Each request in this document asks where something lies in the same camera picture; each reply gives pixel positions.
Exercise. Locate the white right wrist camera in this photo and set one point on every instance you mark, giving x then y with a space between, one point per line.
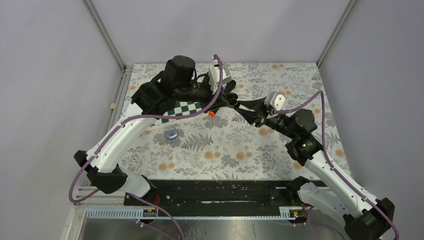
274 100

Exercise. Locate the purple earbud charging case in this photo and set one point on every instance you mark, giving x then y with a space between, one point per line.
171 134

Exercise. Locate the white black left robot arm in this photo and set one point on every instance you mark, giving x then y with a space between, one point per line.
154 100

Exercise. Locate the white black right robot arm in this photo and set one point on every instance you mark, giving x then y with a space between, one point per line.
362 214

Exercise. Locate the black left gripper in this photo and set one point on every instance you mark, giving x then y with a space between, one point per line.
221 101

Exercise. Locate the floral patterned table mat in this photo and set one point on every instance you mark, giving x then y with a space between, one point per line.
226 147

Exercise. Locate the green white checkered board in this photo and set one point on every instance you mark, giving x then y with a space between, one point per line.
181 109

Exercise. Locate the white slotted cable duct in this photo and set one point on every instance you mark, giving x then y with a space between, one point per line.
149 213

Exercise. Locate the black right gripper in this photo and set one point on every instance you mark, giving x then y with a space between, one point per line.
252 116

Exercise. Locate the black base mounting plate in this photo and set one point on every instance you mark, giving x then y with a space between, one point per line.
231 195

